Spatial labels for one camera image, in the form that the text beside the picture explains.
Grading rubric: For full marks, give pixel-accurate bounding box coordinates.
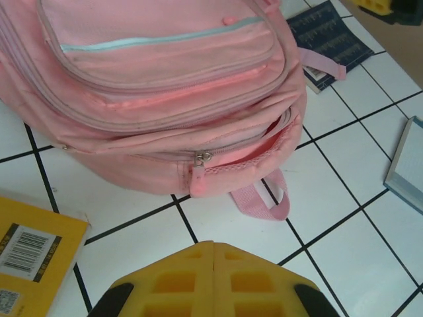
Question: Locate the dark blue book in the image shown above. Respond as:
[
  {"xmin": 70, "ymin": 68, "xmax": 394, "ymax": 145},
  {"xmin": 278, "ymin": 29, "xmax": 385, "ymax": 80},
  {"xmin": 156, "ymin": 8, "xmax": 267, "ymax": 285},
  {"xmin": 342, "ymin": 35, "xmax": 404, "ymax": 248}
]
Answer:
[{"xmin": 286, "ymin": 0, "xmax": 376, "ymax": 96}]

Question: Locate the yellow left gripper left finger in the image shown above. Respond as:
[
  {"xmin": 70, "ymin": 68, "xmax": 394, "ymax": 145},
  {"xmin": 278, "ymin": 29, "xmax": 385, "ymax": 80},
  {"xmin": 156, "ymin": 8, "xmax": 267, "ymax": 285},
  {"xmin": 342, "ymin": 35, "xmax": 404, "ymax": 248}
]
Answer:
[{"xmin": 91, "ymin": 240, "xmax": 215, "ymax": 317}]

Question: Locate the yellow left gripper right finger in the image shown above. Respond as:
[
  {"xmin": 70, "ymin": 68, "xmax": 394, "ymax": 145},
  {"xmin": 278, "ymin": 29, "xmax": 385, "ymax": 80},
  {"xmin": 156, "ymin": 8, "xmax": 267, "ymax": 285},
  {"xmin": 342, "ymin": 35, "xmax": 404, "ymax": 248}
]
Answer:
[{"xmin": 214, "ymin": 242, "xmax": 340, "ymax": 317}]

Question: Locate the light blue grid notebook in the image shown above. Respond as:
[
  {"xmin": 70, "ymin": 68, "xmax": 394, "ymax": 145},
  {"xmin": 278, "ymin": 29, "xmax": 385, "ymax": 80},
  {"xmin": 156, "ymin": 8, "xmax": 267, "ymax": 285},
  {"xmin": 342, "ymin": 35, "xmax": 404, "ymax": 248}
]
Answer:
[{"xmin": 383, "ymin": 116, "xmax": 423, "ymax": 215}]

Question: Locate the pink backpack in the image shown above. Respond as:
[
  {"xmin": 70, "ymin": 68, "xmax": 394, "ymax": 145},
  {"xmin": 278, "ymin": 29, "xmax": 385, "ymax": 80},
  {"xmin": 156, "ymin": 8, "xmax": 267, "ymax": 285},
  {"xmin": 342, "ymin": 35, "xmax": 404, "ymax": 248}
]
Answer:
[{"xmin": 0, "ymin": 0, "xmax": 348, "ymax": 223}]

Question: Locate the yellow book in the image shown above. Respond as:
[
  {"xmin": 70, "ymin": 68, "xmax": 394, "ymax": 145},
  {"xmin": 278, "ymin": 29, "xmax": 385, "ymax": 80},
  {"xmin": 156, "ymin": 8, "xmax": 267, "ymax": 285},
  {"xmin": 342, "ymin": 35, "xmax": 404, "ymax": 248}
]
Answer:
[{"xmin": 0, "ymin": 196, "xmax": 90, "ymax": 317}]

